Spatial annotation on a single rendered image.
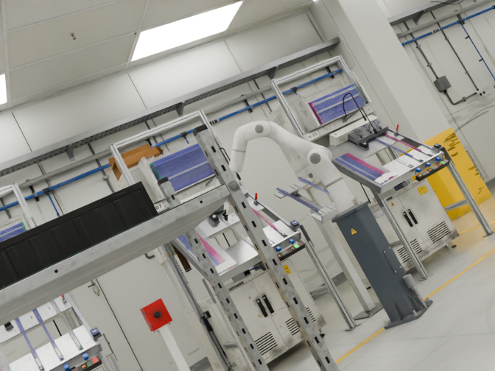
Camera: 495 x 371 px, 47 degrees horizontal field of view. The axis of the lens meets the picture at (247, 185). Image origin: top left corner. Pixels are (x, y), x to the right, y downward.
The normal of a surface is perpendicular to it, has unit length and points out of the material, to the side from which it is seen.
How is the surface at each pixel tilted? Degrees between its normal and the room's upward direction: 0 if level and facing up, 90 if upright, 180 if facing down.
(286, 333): 90
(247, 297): 90
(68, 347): 47
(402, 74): 90
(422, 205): 90
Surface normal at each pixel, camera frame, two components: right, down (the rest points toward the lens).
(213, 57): 0.34, -0.29
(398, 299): -0.58, 0.23
